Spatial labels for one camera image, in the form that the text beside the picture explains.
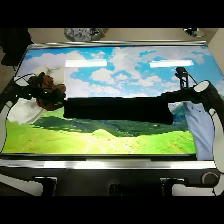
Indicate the brown garment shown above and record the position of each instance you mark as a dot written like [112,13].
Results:
[54,90]

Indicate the white garment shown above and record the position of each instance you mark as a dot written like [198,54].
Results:
[24,112]

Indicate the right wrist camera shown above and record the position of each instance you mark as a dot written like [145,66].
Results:
[181,77]

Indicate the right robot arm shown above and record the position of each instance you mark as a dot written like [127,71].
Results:
[210,95]

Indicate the light blue garment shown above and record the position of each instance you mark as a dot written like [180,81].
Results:
[202,133]

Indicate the black garment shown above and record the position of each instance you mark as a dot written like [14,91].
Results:
[116,109]

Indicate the grey patterned garment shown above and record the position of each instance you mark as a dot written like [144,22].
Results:
[81,33]

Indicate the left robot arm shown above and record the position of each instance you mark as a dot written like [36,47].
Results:
[20,91]

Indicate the silver frame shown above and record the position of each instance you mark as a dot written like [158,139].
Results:
[110,164]

